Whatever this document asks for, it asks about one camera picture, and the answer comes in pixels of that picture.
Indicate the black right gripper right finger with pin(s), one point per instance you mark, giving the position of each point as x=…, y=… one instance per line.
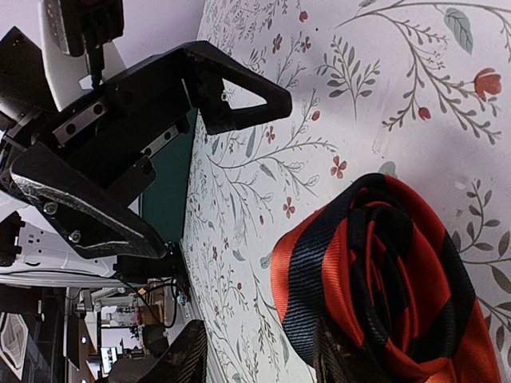
x=337, y=358

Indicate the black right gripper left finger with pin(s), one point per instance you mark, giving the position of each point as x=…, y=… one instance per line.
x=185, y=360

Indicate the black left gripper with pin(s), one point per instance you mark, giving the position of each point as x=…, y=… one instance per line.
x=98, y=148

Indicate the red black striped tie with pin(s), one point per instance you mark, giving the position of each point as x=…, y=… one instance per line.
x=380, y=264

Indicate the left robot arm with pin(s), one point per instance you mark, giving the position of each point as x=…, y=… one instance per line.
x=37, y=79

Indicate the dark green divided organizer box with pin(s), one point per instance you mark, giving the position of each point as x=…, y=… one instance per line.
x=163, y=204

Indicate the floral patterned table mat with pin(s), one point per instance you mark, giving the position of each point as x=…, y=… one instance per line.
x=418, y=90

